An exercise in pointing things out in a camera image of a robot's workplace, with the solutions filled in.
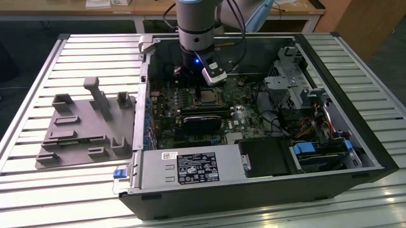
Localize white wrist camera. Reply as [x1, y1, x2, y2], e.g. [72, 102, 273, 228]
[201, 52, 229, 87]

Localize blue disk carrier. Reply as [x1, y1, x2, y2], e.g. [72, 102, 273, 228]
[291, 142, 318, 155]

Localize small silver heat sink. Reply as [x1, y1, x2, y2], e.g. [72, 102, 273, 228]
[226, 132, 245, 143]

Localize grey plastic parts rack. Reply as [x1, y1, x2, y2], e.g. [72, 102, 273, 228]
[34, 76, 138, 170]

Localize silver square CPU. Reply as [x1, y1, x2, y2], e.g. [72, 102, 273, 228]
[202, 89, 221, 102]

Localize metal drive cage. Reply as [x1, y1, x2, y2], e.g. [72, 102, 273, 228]
[262, 46, 330, 111]

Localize black plastic shroud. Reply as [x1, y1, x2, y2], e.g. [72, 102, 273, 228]
[237, 137, 302, 179]

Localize green motherboard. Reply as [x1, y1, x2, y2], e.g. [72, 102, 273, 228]
[147, 73, 265, 152]

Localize black RAM slot bank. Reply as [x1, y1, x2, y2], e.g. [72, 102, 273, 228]
[174, 76, 203, 88]

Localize black graphics card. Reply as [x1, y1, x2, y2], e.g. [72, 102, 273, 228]
[181, 114, 223, 134]

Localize green RAM stick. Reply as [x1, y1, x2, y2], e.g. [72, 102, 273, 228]
[59, 139, 92, 145]

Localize wooden cabinet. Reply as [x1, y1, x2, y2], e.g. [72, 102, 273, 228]
[313, 0, 406, 62]

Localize black open PC case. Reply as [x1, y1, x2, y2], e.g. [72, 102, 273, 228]
[118, 32, 401, 221]

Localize black looped wire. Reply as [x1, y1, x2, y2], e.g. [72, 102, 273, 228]
[257, 109, 293, 139]

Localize grey power supply unit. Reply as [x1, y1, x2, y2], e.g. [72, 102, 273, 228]
[139, 144, 251, 191]

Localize CPU socket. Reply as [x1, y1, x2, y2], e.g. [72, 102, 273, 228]
[191, 87, 225, 107]

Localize wooden desk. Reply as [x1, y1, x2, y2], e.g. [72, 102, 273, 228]
[0, 0, 328, 34]

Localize large white box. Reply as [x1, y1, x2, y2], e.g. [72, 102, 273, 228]
[84, 0, 113, 10]

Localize metal disk bay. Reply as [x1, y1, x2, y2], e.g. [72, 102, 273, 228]
[287, 139, 365, 174]

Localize orange yellow wire bundle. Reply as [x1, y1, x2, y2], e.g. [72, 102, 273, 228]
[297, 116, 336, 140]

